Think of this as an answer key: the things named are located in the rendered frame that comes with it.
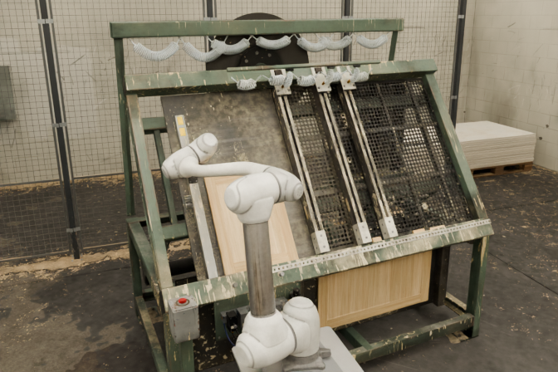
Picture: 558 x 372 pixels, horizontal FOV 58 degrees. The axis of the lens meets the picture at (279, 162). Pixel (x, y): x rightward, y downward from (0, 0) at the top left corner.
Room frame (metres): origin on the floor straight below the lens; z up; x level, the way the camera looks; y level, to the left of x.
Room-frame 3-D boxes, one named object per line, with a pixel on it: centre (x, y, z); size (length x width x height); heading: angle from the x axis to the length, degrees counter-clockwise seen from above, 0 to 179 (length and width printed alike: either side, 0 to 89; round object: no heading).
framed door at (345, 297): (3.02, -0.65, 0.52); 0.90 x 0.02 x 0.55; 114
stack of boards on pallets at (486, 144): (7.17, -2.40, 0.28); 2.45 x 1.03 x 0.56; 109
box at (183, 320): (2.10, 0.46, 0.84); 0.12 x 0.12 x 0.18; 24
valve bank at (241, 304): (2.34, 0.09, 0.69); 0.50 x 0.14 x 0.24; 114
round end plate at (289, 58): (3.64, 0.12, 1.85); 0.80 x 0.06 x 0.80; 114
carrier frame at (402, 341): (3.30, -0.14, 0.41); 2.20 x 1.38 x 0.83; 114
